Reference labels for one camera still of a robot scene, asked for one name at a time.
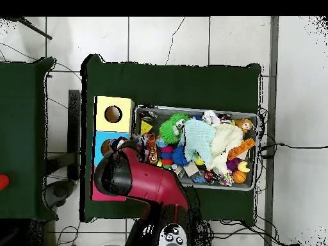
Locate small brown plush doll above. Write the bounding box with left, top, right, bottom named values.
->
left=234, top=117, right=255, bottom=134

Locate small orange basketball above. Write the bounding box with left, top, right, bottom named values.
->
left=233, top=170, right=247, bottom=185

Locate cream muslin cloth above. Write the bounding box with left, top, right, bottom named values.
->
left=209, top=122, right=245, bottom=176

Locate large green spiky ball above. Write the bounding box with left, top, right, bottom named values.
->
left=158, top=120, right=183, bottom=145

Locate orange plastic toy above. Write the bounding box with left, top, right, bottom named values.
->
left=227, top=137, right=256, bottom=161

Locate green cloth side table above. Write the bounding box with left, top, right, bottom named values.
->
left=0, top=57, right=56, bottom=221

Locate mint green muslin cloth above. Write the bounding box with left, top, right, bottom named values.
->
left=183, top=119, right=217, bottom=165

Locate shallow clear mesh bin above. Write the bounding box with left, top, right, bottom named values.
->
left=131, top=106, right=259, bottom=192

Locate orange toy block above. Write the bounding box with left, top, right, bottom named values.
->
left=146, top=134, right=160, bottom=165

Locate blue spiky rubber ball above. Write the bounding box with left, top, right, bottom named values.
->
left=171, top=145, right=188, bottom=167

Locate yellow cheese wedge toy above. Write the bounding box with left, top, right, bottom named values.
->
left=140, top=118, right=154, bottom=136

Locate wooden box with three holes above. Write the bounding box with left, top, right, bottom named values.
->
left=90, top=95, right=135, bottom=202

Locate small green spiky ball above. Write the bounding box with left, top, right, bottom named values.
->
left=172, top=112, right=190, bottom=126

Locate black cable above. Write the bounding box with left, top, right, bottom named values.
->
left=258, top=142, right=328, bottom=156

